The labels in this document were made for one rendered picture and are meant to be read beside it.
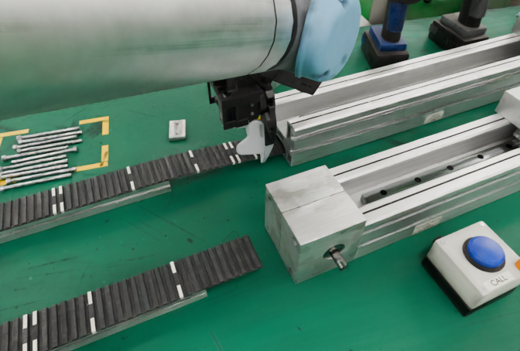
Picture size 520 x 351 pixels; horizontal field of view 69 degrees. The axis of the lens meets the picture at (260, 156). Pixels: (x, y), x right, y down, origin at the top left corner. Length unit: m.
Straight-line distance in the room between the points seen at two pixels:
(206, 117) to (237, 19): 0.53
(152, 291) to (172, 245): 0.09
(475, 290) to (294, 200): 0.23
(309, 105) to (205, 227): 0.28
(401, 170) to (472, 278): 0.17
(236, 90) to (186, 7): 0.35
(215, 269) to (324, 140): 0.28
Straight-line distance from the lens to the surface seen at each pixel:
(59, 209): 0.62
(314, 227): 0.46
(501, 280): 0.53
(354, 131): 0.67
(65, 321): 0.52
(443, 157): 0.65
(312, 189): 0.49
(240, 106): 0.54
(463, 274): 0.52
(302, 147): 0.62
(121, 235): 0.60
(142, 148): 0.71
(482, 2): 1.01
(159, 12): 0.18
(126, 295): 0.50
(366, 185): 0.57
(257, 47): 0.25
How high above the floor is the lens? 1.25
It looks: 45 degrees down
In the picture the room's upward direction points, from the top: straight up
